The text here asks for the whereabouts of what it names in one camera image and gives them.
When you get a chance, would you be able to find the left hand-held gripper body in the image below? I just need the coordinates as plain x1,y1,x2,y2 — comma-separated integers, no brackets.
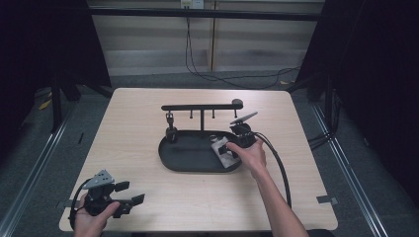
82,169,132,219

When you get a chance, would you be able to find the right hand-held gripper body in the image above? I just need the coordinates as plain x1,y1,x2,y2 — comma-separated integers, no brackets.
229,112,259,148

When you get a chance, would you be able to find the grey key pouch with ring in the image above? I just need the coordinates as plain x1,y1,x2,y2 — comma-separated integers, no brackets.
209,133,242,170

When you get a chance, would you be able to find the black key holder stand tray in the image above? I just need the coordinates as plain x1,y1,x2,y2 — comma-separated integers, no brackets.
157,98,245,174

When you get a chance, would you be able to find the black car key fob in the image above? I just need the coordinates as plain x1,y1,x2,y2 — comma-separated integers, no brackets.
165,111,179,144

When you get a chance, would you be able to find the person's left hand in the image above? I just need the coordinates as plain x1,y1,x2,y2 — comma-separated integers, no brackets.
72,194,122,237

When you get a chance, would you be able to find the person's right hand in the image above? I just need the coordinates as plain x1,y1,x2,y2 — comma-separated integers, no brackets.
226,141,267,181

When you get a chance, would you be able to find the grey tape piece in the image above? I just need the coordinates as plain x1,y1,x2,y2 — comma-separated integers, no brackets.
315,195,339,204
58,198,80,209

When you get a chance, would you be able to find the black stand leg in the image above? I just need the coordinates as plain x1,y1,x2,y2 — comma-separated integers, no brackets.
49,73,64,133

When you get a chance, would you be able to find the yellow scrap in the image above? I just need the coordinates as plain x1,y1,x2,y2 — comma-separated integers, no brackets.
38,98,53,112

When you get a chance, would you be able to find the black horizontal metal bar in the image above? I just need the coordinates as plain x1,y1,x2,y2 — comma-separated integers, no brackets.
88,7,325,23

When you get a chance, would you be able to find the black curtain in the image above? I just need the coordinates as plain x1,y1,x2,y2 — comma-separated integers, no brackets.
0,0,113,162
294,0,419,201

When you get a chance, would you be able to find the left hand-held gripper cable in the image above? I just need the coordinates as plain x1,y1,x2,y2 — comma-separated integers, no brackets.
68,178,91,230

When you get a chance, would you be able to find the hand-held gripper cable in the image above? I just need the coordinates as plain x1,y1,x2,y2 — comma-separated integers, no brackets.
68,178,91,230
252,131,293,209

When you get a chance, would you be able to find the right hand-held gripper cable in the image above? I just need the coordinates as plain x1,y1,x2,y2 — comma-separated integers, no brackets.
252,131,293,209

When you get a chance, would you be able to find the metal floor rail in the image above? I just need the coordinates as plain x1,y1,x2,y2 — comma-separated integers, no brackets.
0,107,78,237
309,102,391,237

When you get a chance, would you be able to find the black floor cables bundle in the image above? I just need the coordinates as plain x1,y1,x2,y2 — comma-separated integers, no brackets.
306,129,335,152

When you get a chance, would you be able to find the black hanging wall cable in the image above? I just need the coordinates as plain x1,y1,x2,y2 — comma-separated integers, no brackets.
184,16,301,91

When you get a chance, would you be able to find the white wall outlet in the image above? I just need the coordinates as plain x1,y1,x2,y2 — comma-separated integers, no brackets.
180,0,206,10

